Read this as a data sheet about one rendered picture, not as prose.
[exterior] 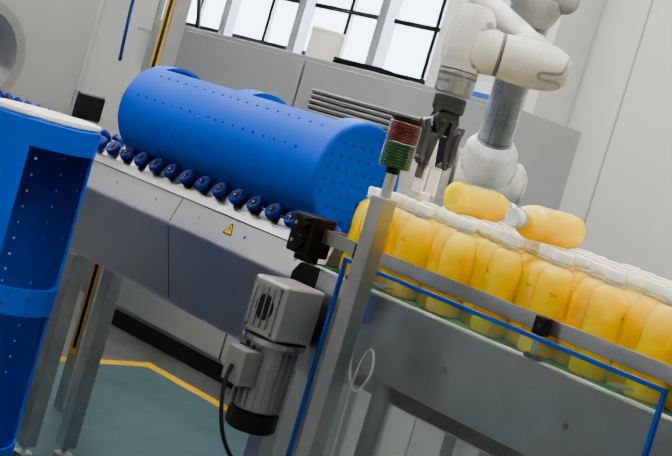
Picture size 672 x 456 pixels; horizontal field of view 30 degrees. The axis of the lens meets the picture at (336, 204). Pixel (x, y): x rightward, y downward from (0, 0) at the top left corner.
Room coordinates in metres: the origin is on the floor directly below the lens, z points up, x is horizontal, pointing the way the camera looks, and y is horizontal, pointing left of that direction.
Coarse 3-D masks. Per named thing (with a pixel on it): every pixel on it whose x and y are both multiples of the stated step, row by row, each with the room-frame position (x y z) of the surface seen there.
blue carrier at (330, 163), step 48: (144, 96) 3.47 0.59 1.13; (192, 96) 3.34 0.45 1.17; (240, 96) 3.25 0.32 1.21; (144, 144) 3.46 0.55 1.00; (192, 144) 3.27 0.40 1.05; (240, 144) 3.12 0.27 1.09; (288, 144) 3.00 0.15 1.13; (336, 144) 2.93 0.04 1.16; (288, 192) 2.98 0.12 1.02; (336, 192) 2.96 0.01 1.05
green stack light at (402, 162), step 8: (384, 144) 2.41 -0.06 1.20; (392, 144) 2.40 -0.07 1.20; (400, 144) 2.39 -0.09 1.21; (384, 152) 2.41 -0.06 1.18; (392, 152) 2.39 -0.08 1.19; (400, 152) 2.39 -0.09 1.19; (408, 152) 2.40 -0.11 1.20; (384, 160) 2.40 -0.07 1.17; (392, 160) 2.39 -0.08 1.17; (400, 160) 2.39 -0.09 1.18; (408, 160) 2.40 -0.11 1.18; (400, 168) 2.39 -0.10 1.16; (408, 168) 2.41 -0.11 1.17
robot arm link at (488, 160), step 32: (512, 0) 3.36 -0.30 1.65; (544, 0) 3.31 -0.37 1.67; (576, 0) 3.32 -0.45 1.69; (544, 32) 3.40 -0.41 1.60; (512, 96) 3.47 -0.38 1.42; (480, 128) 3.56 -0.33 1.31; (512, 128) 3.52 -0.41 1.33; (480, 160) 3.54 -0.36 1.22; (512, 160) 3.55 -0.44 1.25; (512, 192) 3.57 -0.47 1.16
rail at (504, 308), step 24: (336, 240) 2.71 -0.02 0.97; (384, 264) 2.60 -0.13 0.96; (408, 264) 2.55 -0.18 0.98; (456, 288) 2.45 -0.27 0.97; (504, 312) 2.35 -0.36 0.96; (528, 312) 2.32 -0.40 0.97; (552, 336) 2.27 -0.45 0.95; (576, 336) 2.23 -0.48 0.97; (624, 360) 2.15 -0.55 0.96; (648, 360) 2.12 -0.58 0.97
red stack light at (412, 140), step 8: (392, 120) 2.41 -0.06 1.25; (392, 128) 2.40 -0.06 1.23; (400, 128) 2.39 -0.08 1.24; (408, 128) 2.39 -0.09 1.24; (416, 128) 2.40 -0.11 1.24; (392, 136) 2.40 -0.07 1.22; (400, 136) 2.39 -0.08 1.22; (408, 136) 2.39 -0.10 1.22; (416, 136) 2.41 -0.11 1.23; (408, 144) 2.40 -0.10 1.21; (416, 144) 2.41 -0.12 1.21
